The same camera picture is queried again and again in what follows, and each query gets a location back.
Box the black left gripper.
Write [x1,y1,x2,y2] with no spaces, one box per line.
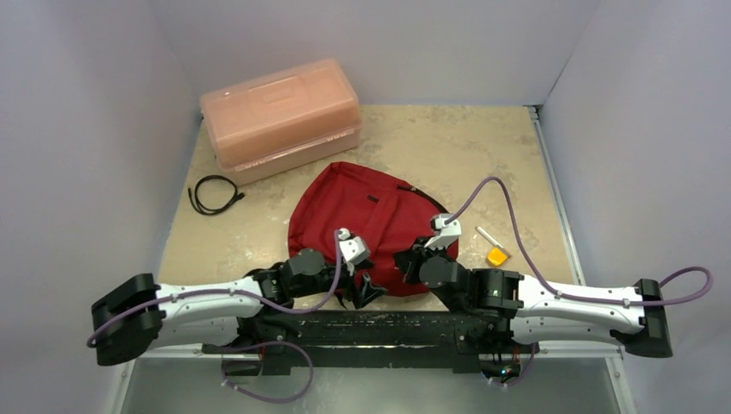
[292,256,386,306]

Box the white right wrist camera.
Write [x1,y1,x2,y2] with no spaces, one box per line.
[424,213,462,250]

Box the white pencil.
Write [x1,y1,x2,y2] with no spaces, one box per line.
[475,226,503,249]

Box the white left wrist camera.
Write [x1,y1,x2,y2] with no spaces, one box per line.
[335,228,373,275]

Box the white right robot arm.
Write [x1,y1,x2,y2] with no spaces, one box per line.
[393,237,673,358]

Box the orange eraser block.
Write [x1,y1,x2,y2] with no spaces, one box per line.
[485,247,510,267]

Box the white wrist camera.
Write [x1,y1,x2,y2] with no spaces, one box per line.
[335,228,373,275]
[424,213,462,250]

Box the red backpack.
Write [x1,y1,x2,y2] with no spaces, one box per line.
[287,161,447,297]

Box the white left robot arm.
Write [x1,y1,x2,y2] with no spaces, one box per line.
[86,248,387,367]

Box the black coiled cable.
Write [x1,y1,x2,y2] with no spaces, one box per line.
[187,173,247,216]

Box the aluminium frame rail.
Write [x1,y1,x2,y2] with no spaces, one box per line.
[516,105,620,355]

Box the translucent pink storage box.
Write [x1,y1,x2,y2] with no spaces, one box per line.
[199,59,363,185]

